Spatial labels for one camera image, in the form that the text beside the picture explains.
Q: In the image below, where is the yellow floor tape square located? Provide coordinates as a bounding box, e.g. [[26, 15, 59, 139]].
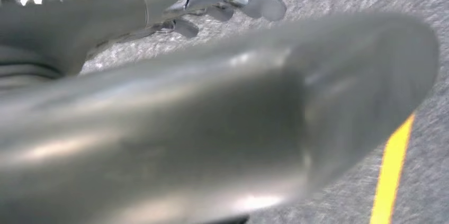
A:
[[369, 113, 416, 224]]

